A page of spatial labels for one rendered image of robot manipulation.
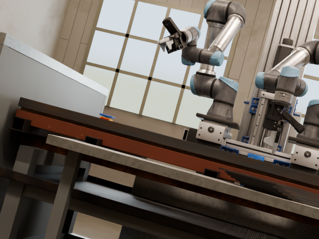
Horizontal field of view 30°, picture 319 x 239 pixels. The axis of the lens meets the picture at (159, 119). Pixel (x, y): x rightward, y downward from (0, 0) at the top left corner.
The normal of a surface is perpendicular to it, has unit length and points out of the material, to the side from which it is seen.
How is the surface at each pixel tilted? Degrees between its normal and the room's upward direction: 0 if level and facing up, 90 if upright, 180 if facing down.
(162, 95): 90
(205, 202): 90
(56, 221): 90
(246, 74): 90
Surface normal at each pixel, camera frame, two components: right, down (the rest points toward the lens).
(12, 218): -0.19, -0.11
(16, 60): 0.94, 0.25
